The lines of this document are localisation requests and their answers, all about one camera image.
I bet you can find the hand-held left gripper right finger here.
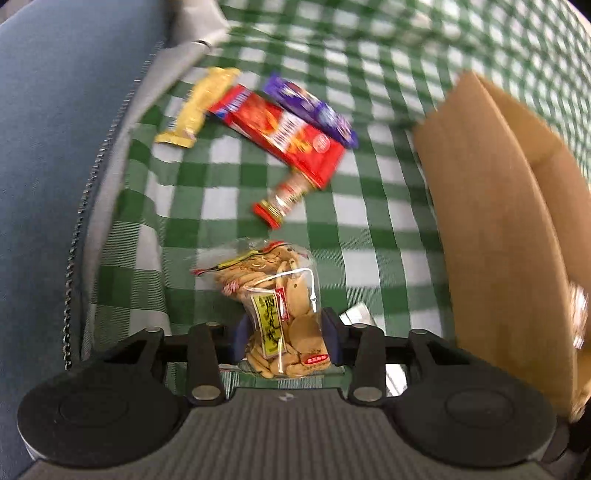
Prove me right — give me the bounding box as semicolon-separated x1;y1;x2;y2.
322;307;462;403

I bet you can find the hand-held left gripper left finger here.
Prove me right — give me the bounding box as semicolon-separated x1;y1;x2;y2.
99;316;252;403

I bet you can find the silver foil packet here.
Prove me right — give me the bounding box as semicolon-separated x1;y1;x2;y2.
339;302;408;398

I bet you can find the clear cracker bag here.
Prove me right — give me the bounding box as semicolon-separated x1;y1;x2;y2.
191;237;334;380
568;284;591;352

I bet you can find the small red-ended snack packet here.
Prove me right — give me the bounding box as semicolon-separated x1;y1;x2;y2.
252;173;309;230

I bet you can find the cardboard box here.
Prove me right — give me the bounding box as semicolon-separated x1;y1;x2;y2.
412;70;591;423

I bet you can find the red snack box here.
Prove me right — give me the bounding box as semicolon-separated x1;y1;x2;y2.
208;85;347;191

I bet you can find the purple snack packet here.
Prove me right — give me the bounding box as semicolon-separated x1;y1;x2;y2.
263;76;360;149

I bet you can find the yellow snack packet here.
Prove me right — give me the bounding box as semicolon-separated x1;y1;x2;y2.
154;67;242;149

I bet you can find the green checked cloth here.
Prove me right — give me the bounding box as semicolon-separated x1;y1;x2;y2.
83;0;591;398

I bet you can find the grey zippered cushion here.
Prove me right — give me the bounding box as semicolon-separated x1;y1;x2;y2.
65;0;232;370

